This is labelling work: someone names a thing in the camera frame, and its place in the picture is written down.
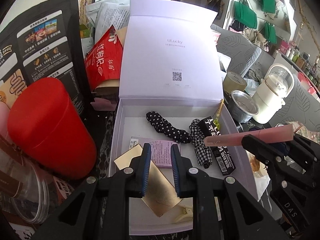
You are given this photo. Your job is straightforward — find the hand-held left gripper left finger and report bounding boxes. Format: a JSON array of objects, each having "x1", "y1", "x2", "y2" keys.
[{"x1": 32, "y1": 143, "x2": 152, "y2": 240}]

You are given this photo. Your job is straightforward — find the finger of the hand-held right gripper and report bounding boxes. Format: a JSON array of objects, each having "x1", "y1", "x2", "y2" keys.
[
  {"x1": 271, "y1": 133, "x2": 320, "y2": 174},
  {"x1": 241, "y1": 134, "x2": 294, "y2": 178}
]

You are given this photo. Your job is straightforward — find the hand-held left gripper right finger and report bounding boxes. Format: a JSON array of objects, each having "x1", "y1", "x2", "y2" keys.
[{"x1": 171, "y1": 144, "x2": 284, "y2": 240}]

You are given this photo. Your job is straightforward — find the pink cosmetic tube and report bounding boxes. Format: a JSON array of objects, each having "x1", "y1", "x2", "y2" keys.
[{"x1": 204, "y1": 124, "x2": 294, "y2": 147}]

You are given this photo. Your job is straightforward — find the gold mirror plate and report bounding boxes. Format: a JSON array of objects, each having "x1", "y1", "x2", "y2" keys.
[{"x1": 114, "y1": 149, "x2": 184, "y2": 218}]

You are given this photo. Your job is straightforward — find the gingham scrunchie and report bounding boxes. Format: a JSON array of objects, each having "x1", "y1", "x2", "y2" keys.
[{"x1": 189, "y1": 117, "x2": 213, "y2": 169}]

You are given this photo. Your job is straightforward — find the black polka dot scrunchie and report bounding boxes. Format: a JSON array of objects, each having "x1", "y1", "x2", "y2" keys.
[{"x1": 146, "y1": 110, "x2": 192, "y2": 144}]

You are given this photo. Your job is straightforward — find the black printed carton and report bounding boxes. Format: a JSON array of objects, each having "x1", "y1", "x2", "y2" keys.
[{"x1": 197, "y1": 116, "x2": 237, "y2": 176}]

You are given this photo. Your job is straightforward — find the cream hair claw clip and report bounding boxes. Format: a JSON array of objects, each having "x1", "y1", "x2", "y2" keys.
[{"x1": 174, "y1": 205, "x2": 194, "y2": 223}]

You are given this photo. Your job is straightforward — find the lavender gift box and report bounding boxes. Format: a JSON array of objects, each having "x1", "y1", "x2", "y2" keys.
[{"x1": 108, "y1": 0, "x2": 262, "y2": 235}]

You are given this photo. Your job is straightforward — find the floral cushion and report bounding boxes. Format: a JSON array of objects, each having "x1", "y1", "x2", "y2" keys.
[{"x1": 292, "y1": 121, "x2": 320, "y2": 143}]

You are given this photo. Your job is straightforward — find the white paper napkin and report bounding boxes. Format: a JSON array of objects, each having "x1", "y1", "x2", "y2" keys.
[{"x1": 255, "y1": 175, "x2": 272, "y2": 202}]

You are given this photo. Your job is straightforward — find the white electric kettle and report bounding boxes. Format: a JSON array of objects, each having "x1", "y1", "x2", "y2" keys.
[{"x1": 251, "y1": 64, "x2": 293, "y2": 124}]

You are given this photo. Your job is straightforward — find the metal bowl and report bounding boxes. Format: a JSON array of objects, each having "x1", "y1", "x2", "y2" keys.
[{"x1": 229, "y1": 90, "x2": 259, "y2": 123}]

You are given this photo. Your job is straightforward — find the brown tape roll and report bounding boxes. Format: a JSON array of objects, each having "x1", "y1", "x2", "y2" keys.
[{"x1": 222, "y1": 71, "x2": 248, "y2": 93}]

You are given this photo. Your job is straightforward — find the row of shelf bottles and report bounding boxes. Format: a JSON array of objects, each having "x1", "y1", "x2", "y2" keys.
[{"x1": 275, "y1": 40, "x2": 320, "y2": 88}]

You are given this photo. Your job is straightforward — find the red canister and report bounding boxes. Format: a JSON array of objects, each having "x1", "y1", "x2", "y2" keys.
[{"x1": 7, "y1": 77, "x2": 97, "y2": 180}]

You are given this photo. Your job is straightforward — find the green tote bag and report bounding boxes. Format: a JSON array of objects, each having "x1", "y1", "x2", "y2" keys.
[
  {"x1": 259, "y1": 0, "x2": 277, "y2": 14},
  {"x1": 234, "y1": 1, "x2": 258, "y2": 29},
  {"x1": 264, "y1": 22, "x2": 277, "y2": 44}
]

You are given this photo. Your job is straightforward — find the red snack bag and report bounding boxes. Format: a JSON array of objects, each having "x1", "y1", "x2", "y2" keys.
[{"x1": 84, "y1": 25, "x2": 124, "y2": 92}]

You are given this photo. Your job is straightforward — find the pink paper bowl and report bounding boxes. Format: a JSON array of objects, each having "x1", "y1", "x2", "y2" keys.
[{"x1": 211, "y1": 29, "x2": 222, "y2": 45}]

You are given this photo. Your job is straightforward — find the dry branch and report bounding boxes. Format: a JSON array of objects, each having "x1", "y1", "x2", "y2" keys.
[{"x1": 294, "y1": 0, "x2": 317, "y2": 40}]

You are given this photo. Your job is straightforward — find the small green carton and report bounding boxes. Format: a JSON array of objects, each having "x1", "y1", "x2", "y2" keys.
[{"x1": 79, "y1": 23, "x2": 91, "y2": 38}]

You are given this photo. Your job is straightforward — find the brown handbag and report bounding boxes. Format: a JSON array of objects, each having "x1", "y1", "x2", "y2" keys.
[{"x1": 206, "y1": 0, "x2": 225, "y2": 19}]

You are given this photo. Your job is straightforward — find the pile of paper pouches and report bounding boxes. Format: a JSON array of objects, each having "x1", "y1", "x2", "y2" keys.
[{"x1": 85, "y1": 0, "x2": 139, "y2": 45}]

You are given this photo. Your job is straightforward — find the black printed pouch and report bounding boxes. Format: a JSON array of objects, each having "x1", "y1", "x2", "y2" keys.
[{"x1": 0, "y1": 0, "x2": 87, "y2": 115}]

